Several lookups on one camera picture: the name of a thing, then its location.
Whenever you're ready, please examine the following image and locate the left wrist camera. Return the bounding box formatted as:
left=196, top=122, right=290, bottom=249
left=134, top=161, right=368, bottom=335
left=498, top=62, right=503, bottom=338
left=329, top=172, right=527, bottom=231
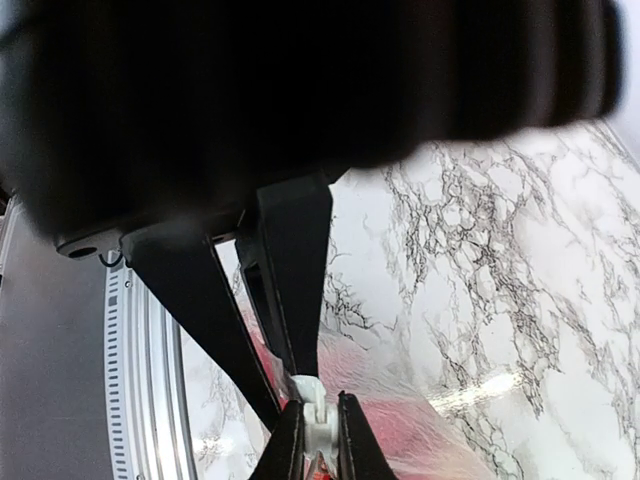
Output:
left=1, top=1, right=624, bottom=236

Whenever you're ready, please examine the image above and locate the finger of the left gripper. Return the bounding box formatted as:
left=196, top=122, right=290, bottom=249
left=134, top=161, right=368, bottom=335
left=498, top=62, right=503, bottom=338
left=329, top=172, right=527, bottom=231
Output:
left=235, top=174, right=333, bottom=376

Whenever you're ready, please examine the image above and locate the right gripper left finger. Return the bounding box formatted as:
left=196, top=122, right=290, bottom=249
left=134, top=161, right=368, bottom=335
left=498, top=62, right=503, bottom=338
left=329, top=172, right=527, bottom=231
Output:
left=249, top=400, right=305, bottom=480

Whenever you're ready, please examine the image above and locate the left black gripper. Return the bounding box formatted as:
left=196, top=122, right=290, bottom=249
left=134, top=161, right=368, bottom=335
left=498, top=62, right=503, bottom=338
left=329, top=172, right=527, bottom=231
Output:
left=54, top=169, right=344, bottom=431

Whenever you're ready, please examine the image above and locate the curved aluminium front rail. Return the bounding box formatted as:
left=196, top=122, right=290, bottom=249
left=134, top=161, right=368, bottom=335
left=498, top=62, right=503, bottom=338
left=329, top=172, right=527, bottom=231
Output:
left=1, top=202, right=196, bottom=479

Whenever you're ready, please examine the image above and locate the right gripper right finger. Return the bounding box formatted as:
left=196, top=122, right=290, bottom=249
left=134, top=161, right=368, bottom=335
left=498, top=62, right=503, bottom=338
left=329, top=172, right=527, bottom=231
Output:
left=337, top=391, right=397, bottom=480

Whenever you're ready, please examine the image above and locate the clear zip top bag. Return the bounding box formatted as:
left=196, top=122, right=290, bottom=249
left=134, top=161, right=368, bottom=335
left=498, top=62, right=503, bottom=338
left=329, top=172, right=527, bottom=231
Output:
left=247, top=323, right=494, bottom=479

